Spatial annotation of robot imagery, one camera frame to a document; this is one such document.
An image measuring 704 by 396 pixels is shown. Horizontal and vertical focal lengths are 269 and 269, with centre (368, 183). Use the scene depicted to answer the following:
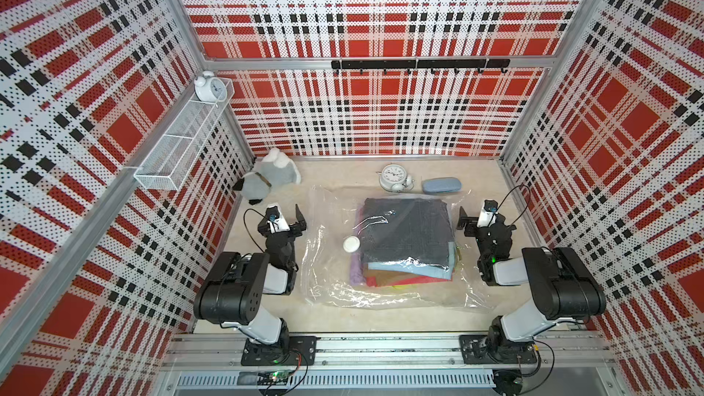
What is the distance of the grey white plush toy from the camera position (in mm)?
1053

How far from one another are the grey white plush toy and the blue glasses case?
53 cm

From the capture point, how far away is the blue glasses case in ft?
3.61

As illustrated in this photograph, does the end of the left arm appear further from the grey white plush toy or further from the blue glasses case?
the blue glasses case
